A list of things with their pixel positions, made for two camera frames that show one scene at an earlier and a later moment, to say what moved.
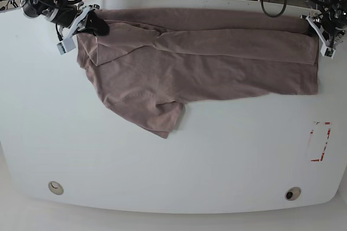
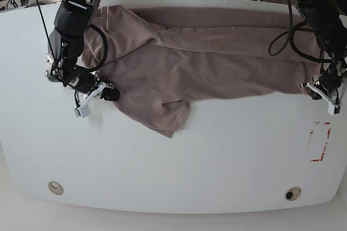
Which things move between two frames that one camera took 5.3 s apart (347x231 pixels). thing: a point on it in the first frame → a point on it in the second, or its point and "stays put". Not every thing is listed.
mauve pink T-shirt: [152, 62] stays put
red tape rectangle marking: [328, 133] stays put
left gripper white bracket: [96, 25] → [109, 93]
